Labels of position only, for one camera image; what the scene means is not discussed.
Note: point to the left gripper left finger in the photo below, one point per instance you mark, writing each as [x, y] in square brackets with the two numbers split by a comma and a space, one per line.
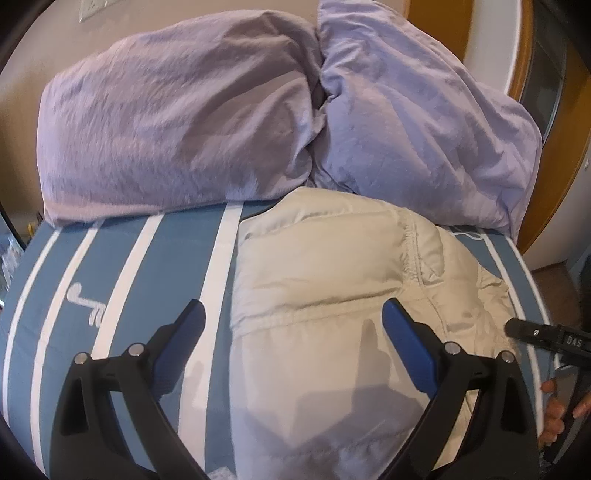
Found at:
[87, 441]

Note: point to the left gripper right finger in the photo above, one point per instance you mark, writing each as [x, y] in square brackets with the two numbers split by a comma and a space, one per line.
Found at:
[500, 441]

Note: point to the beige puffer jacket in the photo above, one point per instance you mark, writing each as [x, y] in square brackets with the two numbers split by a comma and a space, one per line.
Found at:
[317, 389]

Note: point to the person's right hand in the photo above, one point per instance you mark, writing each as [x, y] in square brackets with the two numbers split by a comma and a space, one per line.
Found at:
[553, 424]

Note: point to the blue white striped bedsheet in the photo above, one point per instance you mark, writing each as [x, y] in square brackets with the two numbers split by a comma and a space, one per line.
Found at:
[98, 288]

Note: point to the cluttered bedside table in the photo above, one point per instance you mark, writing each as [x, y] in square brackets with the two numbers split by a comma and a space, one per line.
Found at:
[16, 234]

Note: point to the right lavender pillow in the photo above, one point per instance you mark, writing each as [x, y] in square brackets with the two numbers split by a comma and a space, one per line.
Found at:
[407, 123]

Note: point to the lavender pillow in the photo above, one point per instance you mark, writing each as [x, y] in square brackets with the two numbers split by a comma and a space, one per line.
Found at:
[407, 123]
[218, 108]

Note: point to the left lavender pillow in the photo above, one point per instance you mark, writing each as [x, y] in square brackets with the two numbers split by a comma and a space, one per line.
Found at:
[218, 108]

